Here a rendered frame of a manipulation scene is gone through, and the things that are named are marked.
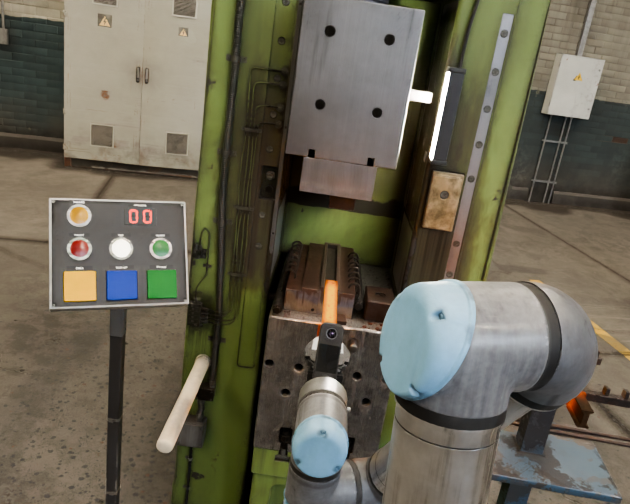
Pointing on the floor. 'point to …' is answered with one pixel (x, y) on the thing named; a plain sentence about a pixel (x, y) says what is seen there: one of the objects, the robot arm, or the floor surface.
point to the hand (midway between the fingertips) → (328, 335)
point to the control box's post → (115, 401)
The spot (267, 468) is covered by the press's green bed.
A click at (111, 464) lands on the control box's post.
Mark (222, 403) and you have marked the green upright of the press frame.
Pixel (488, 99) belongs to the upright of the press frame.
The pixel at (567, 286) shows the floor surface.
